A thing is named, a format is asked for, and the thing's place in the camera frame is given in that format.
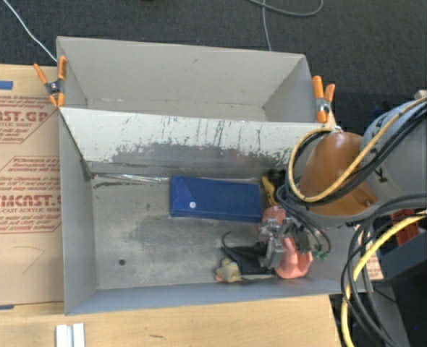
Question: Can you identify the salmon pink toy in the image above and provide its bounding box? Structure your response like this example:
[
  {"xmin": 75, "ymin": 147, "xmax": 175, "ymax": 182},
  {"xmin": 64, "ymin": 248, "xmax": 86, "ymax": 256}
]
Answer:
[{"xmin": 261, "ymin": 205, "xmax": 314, "ymax": 280}]

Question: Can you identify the brown cardboard board, red print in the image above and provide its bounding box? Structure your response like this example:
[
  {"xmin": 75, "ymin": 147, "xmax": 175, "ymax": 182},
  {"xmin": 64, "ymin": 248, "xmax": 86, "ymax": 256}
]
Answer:
[{"xmin": 0, "ymin": 62, "xmax": 66, "ymax": 311}]

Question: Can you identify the grey metal bin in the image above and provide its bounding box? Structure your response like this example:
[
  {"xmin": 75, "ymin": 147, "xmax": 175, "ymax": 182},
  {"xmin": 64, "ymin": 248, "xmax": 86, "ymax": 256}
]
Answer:
[{"xmin": 56, "ymin": 36, "xmax": 360, "ymax": 316}]

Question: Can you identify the blue flat box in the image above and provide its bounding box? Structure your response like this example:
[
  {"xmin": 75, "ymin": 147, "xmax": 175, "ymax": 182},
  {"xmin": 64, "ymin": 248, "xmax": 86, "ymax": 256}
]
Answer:
[{"xmin": 169, "ymin": 175, "xmax": 263, "ymax": 224}]

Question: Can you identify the yellow and black tool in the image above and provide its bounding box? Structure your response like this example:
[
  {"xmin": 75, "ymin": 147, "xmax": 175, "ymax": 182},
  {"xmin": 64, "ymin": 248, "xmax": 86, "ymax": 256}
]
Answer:
[{"xmin": 261, "ymin": 169, "xmax": 287, "ymax": 206}]

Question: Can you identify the black folded object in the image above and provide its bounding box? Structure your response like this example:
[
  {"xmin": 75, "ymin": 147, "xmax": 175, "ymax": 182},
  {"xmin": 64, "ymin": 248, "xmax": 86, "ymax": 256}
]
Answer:
[{"xmin": 219, "ymin": 231, "xmax": 276, "ymax": 276}]

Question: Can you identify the pale yellow soft toy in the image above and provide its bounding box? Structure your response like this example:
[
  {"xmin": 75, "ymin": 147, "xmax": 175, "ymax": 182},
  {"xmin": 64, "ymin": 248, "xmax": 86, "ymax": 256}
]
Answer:
[{"xmin": 213, "ymin": 257, "xmax": 243, "ymax": 283}]

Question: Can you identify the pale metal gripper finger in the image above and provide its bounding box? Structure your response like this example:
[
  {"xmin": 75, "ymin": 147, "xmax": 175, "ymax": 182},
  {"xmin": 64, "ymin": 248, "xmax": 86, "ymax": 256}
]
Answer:
[
  {"xmin": 258, "ymin": 218, "xmax": 285, "ymax": 239},
  {"xmin": 265, "ymin": 237, "xmax": 286, "ymax": 270}
]

